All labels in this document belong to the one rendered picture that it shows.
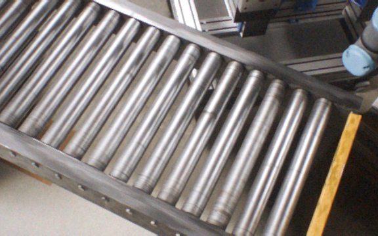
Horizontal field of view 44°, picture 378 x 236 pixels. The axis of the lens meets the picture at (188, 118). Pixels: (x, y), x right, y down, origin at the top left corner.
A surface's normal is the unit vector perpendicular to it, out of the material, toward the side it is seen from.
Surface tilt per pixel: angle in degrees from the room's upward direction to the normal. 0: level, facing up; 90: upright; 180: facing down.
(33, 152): 0
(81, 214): 0
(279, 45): 0
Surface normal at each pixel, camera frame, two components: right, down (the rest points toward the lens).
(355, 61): -0.77, 0.54
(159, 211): 0.06, -0.48
